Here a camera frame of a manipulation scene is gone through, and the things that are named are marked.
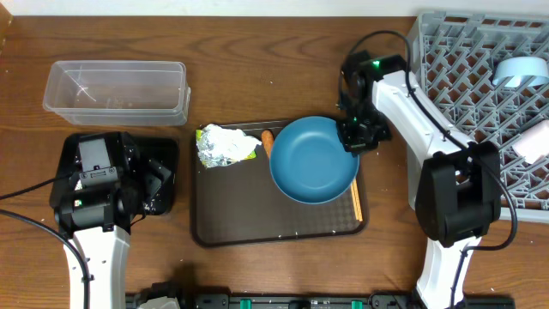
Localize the left wooden chopstick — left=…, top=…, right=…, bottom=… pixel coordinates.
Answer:
left=350, top=179, right=361, bottom=222

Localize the crumpled foil wrapper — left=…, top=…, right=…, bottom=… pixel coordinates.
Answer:
left=196, top=124, right=262, bottom=168

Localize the black waste tray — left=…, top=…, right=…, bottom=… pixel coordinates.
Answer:
left=49, top=131, right=179, bottom=215

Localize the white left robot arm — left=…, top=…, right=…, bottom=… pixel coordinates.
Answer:
left=49, top=131, right=179, bottom=308

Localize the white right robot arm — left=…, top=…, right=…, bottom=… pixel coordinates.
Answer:
left=337, top=51, right=503, bottom=308

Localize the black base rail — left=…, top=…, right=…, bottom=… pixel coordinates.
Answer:
left=124, top=282, right=516, bottom=309

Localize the grey dishwasher rack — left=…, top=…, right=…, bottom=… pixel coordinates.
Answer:
left=408, top=11, right=548, bottom=223

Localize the clear plastic bin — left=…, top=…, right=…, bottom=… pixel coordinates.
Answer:
left=42, top=60, right=191, bottom=126

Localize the dark brown serving tray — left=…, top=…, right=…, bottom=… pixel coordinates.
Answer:
left=190, top=140, right=369, bottom=247

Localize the white pink cup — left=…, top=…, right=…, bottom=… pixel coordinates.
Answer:
left=512, top=120, right=549, bottom=164

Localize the dark blue plate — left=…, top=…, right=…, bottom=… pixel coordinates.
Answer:
left=269, top=116, right=359, bottom=204

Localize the orange carrot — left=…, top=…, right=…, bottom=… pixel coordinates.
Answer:
left=261, top=130, right=275, bottom=158

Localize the light blue small bowl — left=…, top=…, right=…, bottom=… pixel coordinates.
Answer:
left=492, top=57, right=548, bottom=88

